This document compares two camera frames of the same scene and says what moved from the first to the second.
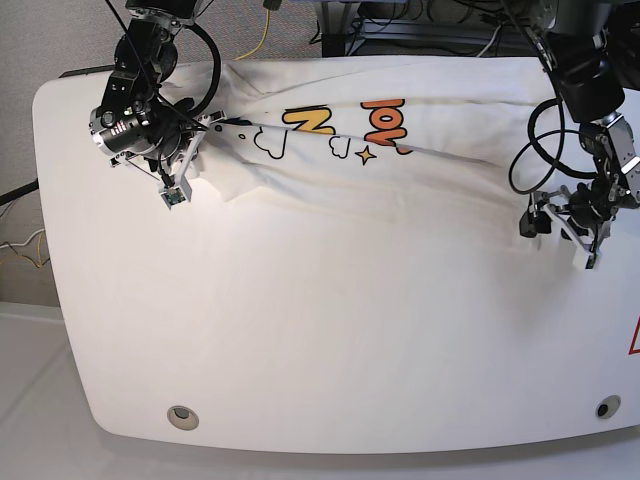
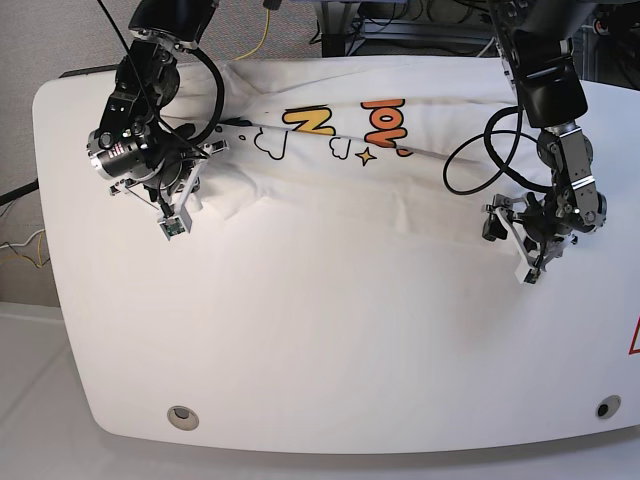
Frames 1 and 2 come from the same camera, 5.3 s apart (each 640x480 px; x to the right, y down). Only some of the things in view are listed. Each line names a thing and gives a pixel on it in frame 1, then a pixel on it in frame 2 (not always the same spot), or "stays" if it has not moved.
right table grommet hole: [607, 406] stays
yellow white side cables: [40, 245] stays
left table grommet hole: [183, 417] stays
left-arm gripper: [585, 213] to [544, 232]
